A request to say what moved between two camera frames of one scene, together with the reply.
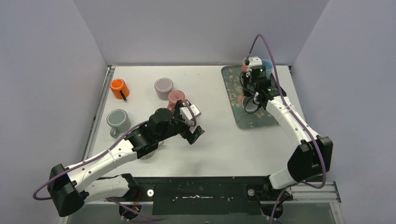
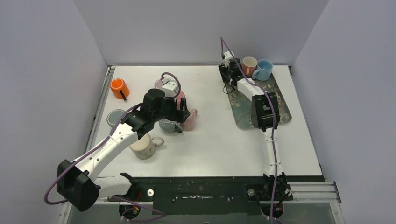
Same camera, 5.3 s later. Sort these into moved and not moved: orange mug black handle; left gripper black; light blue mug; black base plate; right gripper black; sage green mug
Moved: right gripper black; left gripper black
Not moved: black base plate; sage green mug; orange mug black handle; light blue mug
